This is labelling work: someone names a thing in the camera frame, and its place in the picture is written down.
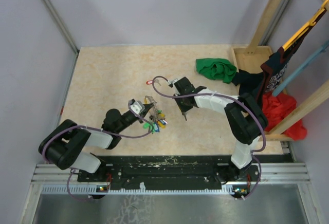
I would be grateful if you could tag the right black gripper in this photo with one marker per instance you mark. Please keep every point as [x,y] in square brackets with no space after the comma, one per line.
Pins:
[182,109]

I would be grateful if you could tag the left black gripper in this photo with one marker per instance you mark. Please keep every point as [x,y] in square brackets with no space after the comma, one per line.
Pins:
[147,107]

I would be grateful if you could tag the large keyring with tagged keys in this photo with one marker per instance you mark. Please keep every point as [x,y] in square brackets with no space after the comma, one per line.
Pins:
[157,117]

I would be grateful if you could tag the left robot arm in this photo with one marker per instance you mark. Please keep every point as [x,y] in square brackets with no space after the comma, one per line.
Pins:
[64,146]

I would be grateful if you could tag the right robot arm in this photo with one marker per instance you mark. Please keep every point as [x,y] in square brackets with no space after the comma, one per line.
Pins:
[246,120]

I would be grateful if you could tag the key with red tag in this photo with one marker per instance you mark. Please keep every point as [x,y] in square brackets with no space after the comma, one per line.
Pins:
[151,82]

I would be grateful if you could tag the green cloth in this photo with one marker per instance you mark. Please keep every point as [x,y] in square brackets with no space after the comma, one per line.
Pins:
[216,69]

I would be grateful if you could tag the dark navy shirt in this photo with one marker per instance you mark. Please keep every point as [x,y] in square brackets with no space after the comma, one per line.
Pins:
[258,84]

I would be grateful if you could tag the red cloth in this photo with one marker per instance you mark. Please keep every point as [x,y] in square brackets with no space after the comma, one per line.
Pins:
[277,108]

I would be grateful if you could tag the light blue hanger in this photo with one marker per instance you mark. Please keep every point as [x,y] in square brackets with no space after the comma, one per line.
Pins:
[302,67]

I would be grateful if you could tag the yellow hanger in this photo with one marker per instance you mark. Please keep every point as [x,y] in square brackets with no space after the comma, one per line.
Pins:
[307,26]

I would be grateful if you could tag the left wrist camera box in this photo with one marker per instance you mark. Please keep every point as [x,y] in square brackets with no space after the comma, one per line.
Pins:
[136,107]

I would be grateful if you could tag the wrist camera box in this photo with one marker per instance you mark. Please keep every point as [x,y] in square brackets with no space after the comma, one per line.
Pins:
[172,82]
[136,107]

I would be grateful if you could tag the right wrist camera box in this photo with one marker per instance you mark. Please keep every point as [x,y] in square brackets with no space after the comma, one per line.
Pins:
[172,82]

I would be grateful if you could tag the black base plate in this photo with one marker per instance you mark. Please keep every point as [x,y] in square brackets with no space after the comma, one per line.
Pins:
[170,174]

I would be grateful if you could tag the wooden rack frame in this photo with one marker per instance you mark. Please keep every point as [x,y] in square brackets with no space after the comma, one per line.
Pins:
[251,57]

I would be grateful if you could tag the grey corner wall post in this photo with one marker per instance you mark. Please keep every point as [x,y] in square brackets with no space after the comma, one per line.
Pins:
[61,25]

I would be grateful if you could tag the aluminium rail frame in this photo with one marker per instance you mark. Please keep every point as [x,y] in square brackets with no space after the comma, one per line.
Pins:
[300,177]

